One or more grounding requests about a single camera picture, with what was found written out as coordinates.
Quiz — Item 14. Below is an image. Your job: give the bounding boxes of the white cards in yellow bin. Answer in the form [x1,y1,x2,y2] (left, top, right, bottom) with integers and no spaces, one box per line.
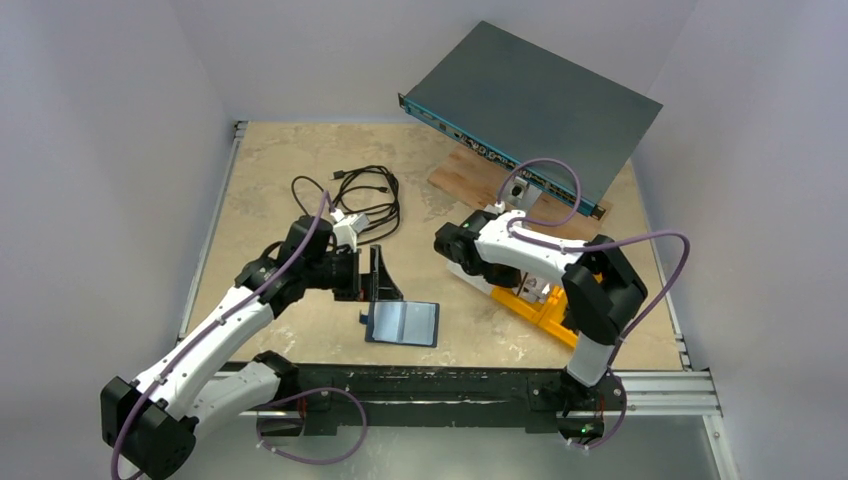
[519,277,551,303]

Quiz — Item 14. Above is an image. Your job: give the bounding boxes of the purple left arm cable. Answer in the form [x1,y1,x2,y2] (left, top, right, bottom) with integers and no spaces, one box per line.
[109,190,334,480]

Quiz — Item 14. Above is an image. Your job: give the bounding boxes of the black coiled cable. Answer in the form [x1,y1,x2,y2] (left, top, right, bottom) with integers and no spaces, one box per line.
[290,164,402,248]

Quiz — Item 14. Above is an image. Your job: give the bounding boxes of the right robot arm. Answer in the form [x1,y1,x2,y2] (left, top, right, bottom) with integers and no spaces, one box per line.
[433,210,648,387]

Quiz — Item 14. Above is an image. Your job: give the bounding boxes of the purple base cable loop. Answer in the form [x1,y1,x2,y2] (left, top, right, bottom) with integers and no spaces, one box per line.
[254,386,369,466]

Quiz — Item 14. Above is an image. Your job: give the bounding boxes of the aluminium table frame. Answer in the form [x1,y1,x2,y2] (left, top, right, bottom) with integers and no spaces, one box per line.
[170,122,723,479]

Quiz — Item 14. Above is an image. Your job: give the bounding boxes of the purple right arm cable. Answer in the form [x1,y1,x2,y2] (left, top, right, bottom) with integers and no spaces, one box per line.
[493,157,692,369]

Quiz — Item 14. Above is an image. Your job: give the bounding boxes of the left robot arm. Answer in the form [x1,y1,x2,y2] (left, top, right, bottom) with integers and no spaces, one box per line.
[100,215,403,479]

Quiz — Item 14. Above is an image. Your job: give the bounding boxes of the metal stand bracket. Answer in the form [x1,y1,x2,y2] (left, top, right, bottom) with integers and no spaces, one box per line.
[504,176,542,212]

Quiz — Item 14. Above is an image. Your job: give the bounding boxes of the yellow plastic bin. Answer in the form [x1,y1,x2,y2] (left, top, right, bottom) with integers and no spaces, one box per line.
[490,285,578,349]

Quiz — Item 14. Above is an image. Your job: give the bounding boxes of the blue network switch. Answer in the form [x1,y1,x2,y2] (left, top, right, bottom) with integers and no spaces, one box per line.
[398,21,663,219]

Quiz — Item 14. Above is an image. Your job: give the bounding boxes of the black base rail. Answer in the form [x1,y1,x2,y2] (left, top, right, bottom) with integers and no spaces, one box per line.
[259,360,625,439]

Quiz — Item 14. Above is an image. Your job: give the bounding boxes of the wooden board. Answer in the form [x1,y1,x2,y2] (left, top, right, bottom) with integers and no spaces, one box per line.
[428,146,604,240]

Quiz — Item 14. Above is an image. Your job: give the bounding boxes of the white plastic bin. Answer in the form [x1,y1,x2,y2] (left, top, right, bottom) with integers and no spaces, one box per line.
[446,261,494,296]

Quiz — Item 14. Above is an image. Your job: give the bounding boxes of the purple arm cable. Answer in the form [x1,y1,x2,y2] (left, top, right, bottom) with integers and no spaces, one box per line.
[493,157,692,369]
[109,190,334,480]

